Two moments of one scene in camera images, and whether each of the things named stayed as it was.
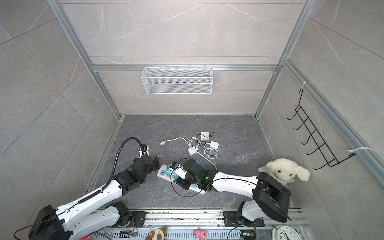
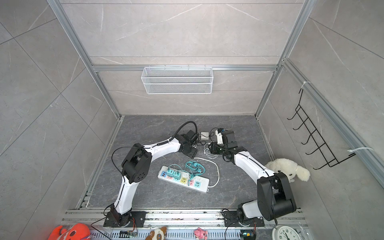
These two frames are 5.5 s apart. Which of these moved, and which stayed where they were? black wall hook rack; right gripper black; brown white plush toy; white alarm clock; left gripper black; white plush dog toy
Moved: right gripper black; left gripper black
Stayed: brown white plush toy; white plush dog toy; black wall hook rack; white alarm clock
